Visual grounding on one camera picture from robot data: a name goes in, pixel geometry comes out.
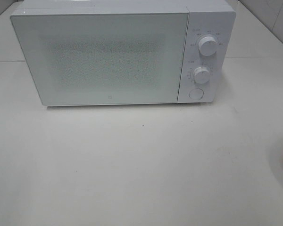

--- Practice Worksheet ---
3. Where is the round white door button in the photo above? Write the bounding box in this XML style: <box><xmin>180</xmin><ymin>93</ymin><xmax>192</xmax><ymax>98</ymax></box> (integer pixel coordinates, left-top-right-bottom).
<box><xmin>189</xmin><ymin>88</ymin><xmax>204</xmax><ymax>101</ymax></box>

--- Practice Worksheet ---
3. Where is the lower white timer knob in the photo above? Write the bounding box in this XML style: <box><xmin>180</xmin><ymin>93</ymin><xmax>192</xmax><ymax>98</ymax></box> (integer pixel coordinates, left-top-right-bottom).
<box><xmin>192</xmin><ymin>66</ymin><xmax>211</xmax><ymax>84</ymax></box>

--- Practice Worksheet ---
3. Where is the upper white power knob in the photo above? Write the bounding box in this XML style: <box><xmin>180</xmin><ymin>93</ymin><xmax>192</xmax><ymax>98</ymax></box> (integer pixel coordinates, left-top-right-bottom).
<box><xmin>198</xmin><ymin>34</ymin><xmax>218</xmax><ymax>57</ymax></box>

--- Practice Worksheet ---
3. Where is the white microwave oven body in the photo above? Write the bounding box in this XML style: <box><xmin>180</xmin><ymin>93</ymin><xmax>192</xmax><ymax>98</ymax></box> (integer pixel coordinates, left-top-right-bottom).
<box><xmin>10</xmin><ymin>0</ymin><xmax>236</xmax><ymax>104</ymax></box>

